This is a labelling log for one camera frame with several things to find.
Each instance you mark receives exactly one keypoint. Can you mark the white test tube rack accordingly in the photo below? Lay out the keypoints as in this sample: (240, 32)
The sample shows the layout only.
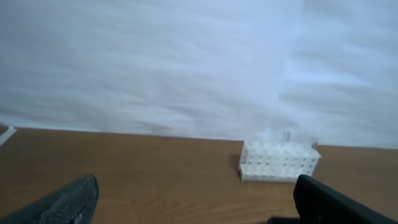
(276, 161)

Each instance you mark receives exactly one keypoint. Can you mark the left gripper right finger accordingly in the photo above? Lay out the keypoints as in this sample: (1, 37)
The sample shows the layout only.
(323, 205)

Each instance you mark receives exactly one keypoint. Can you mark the clear test tube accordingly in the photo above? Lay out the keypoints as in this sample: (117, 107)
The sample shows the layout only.
(314, 143)
(286, 136)

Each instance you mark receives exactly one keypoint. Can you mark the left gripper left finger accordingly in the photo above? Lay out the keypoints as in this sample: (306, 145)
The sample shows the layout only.
(68, 202)

